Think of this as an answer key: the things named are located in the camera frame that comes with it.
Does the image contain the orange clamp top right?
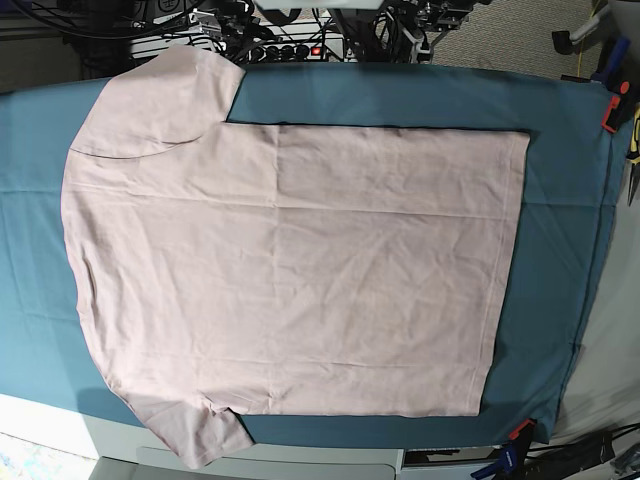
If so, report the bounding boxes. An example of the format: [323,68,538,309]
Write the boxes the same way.
[601,80,630,133]

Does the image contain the yellow handled pliers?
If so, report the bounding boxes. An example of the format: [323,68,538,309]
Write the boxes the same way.
[626,106,640,206]

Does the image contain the orange blue clamp bottom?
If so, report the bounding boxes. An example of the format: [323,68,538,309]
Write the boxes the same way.
[471,418,537,480]

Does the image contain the white power strip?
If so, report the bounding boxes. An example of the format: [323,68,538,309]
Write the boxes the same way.
[129,17,356,64]

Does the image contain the teal table cloth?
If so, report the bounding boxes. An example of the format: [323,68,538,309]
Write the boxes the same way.
[1,63,632,448]

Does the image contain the grey drawer cabinet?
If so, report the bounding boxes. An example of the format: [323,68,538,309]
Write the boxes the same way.
[82,415,402,479]

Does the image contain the pink T-shirt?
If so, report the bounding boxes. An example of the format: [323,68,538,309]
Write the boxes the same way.
[61,46,530,469]

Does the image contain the black power strip bottom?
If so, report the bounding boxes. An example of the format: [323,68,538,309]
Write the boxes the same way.
[516,431,615,480]

